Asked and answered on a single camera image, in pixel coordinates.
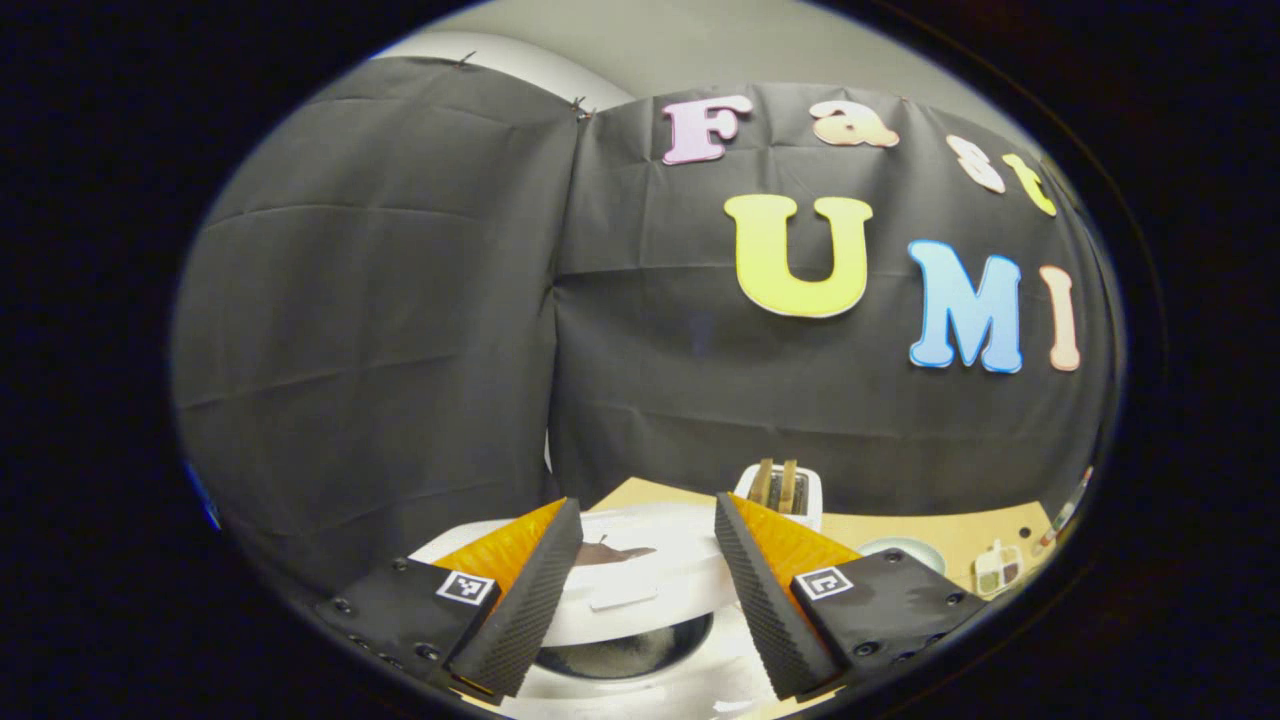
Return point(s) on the white divided bean dish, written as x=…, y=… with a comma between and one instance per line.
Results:
x=997, y=570

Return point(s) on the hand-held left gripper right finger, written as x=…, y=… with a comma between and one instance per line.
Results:
x=765, y=600

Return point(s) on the clear plastic bottle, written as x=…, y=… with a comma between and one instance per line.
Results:
x=1062, y=515

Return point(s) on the white rice cooker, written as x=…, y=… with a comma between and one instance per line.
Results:
x=650, y=590

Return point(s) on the black backdrop cloth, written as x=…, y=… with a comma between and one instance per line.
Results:
x=400, y=300

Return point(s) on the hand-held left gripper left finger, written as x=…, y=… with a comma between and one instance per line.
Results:
x=520, y=620

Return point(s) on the white chopstick holder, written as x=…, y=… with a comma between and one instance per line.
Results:
x=808, y=500

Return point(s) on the pale blue plate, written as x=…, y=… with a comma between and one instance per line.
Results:
x=915, y=552

